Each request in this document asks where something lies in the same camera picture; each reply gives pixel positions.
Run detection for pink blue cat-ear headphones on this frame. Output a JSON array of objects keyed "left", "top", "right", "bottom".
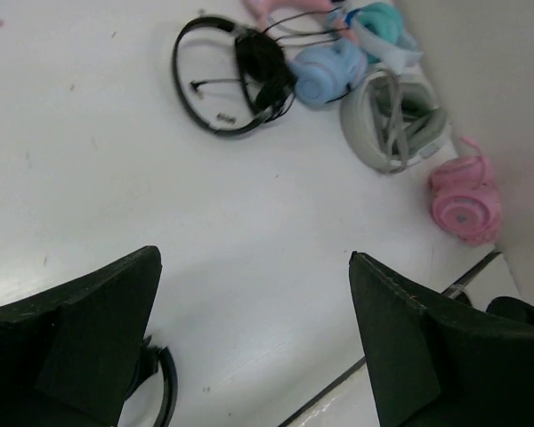
[{"left": 245, "top": 1, "right": 368, "bottom": 108}]

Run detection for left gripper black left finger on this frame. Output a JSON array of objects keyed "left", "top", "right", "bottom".
[{"left": 0, "top": 246, "right": 162, "bottom": 426}]

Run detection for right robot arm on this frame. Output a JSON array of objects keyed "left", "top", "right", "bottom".
[{"left": 442, "top": 289, "right": 534, "bottom": 328}]

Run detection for black wired headphones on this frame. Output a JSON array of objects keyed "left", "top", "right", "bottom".
[{"left": 170, "top": 15, "right": 297, "bottom": 138}]

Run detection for small black folded headphones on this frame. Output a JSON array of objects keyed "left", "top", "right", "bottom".
[{"left": 117, "top": 336, "right": 179, "bottom": 427}]

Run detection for grey white headphones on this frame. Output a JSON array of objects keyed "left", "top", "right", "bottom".
[{"left": 340, "top": 68, "right": 450, "bottom": 173}]

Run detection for teal white headphones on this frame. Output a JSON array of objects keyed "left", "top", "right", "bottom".
[{"left": 333, "top": 2, "right": 423, "bottom": 75}]

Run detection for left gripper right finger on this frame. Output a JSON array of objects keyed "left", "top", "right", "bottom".
[{"left": 347, "top": 251, "right": 534, "bottom": 427}]

